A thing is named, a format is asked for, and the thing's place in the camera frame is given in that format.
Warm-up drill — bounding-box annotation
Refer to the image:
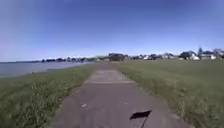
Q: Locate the grey asphalt path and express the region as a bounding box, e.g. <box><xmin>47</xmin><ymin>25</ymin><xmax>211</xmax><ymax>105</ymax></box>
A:
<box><xmin>49</xmin><ymin>61</ymin><xmax>195</xmax><ymax>128</ymax></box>

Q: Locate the row of buildings and trees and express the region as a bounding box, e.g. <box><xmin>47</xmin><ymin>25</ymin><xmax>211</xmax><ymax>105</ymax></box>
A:
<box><xmin>40</xmin><ymin>46</ymin><xmax>224</xmax><ymax>63</ymax></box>

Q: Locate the wide grass field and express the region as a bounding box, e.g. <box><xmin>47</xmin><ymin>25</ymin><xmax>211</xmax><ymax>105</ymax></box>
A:
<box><xmin>112</xmin><ymin>58</ymin><xmax>224</xmax><ymax>128</ymax></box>

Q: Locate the grass strip beside water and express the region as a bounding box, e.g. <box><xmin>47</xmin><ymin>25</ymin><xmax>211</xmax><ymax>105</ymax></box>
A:
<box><xmin>0</xmin><ymin>62</ymin><xmax>102</xmax><ymax>128</ymax></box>

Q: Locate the lake water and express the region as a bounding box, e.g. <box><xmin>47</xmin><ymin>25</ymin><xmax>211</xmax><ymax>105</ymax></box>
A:
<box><xmin>0</xmin><ymin>61</ymin><xmax>97</xmax><ymax>79</ymax></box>

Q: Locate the distant wooded shore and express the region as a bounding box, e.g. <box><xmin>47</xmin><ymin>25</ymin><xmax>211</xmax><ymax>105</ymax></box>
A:
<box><xmin>0</xmin><ymin>60</ymin><xmax>43</xmax><ymax>64</ymax></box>

